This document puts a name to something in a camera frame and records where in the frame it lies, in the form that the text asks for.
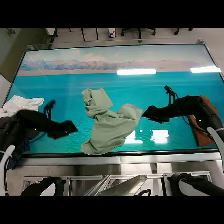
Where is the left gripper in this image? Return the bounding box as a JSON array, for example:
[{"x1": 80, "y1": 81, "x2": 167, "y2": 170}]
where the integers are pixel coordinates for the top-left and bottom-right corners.
[{"x1": 46, "y1": 119, "x2": 80, "y2": 141}]

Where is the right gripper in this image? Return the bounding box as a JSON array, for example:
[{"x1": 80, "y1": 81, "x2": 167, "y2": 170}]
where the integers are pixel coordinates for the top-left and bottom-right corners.
[{"x1": 141, "y1": 105, "x2": 171, "y2": 125}]

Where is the pale green shirt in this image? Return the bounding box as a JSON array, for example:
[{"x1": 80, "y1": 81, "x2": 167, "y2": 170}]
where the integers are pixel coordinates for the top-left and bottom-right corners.
[{"x1": 80, "y1": 87, "x2": 144, "y2": 156}]

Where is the white garment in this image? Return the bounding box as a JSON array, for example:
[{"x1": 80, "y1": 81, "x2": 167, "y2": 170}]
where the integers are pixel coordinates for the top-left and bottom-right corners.
[{"x1": 0, "y1": 94, "x2": 45, "y2": 119}]

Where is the brown garment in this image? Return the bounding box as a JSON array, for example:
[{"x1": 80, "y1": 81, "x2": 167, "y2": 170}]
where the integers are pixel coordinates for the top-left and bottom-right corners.
[{"x1": 185, "y1": 94, "x2": 220, "y2": 148}]

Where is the black office chair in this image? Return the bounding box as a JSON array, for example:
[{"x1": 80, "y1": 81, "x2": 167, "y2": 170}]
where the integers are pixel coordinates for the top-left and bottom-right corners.
[{"x1": 120, "y1": 27, "x2": 157, "y2": 41}]

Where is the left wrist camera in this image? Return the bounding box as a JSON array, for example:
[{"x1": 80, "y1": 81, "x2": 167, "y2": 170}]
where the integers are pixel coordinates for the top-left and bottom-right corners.
[{"x1": 43, "y1": 99, "x2": 57, "y2": 120}]

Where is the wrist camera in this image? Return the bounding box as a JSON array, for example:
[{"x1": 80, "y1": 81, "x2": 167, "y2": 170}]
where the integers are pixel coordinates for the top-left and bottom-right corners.
[
  {"x1": 163, "y1": 85, "x2": 180, "y2": 105},
  {"x1": 43, "y1": 99, "x2": 57, "y2": 120}
]

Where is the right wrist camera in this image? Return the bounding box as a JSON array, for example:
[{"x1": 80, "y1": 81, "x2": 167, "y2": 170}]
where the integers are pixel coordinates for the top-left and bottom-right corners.
[{"x1": 163, "y1": 85, "x2": 180, "y2": 105}]

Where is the silver frame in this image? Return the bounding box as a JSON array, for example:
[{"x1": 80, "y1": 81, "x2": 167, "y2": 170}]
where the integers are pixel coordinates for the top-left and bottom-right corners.
[{"x1": 5, "y1": 151, "x2": 224, "y2": 197}]

